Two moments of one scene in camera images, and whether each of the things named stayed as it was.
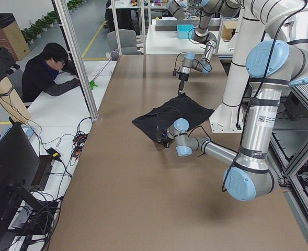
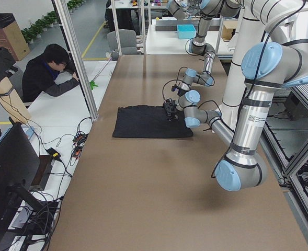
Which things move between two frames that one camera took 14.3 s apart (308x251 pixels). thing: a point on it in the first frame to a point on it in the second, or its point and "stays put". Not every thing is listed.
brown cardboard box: [3, 31] stays put
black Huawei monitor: [12, 177] stays put
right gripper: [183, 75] to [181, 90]
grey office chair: [128, 41] stays put
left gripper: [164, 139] to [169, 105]
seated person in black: [49, 72] stays put
